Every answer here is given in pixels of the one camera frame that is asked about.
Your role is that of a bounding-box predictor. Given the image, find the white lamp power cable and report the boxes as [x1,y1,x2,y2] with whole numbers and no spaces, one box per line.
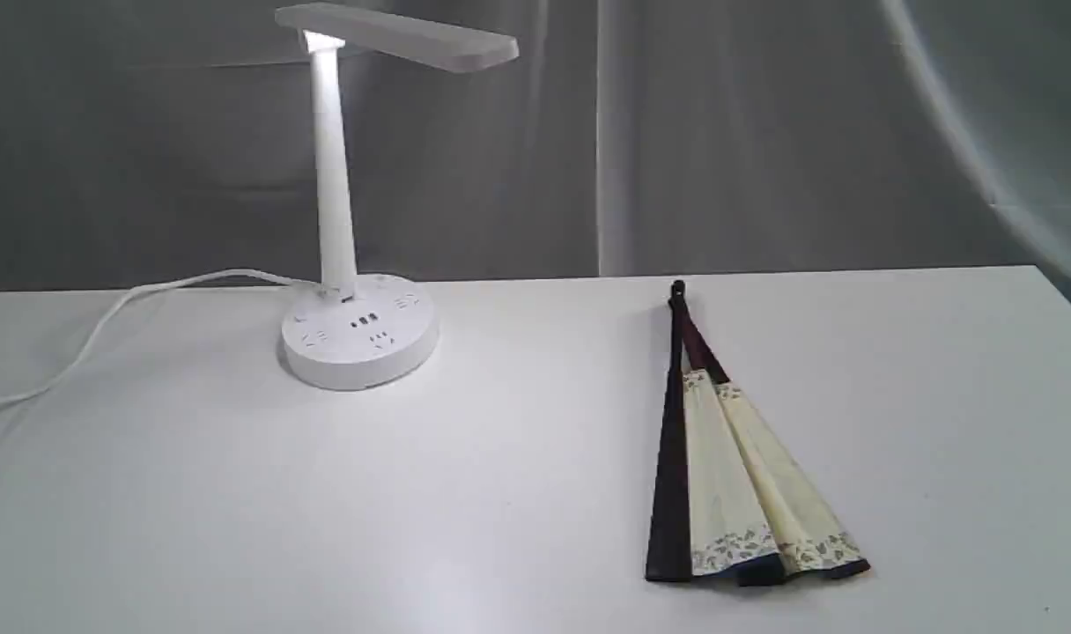
[0,269,319,411]

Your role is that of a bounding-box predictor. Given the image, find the white desk lamp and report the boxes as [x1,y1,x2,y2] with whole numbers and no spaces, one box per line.
[275,3,519,392]

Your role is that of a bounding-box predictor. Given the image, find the cream paper folding fan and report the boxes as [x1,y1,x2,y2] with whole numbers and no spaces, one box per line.
[644,280,871,587]

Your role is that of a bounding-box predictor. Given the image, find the grey backdrop curtain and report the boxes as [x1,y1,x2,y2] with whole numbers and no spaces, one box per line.
[0,1,1071,302]

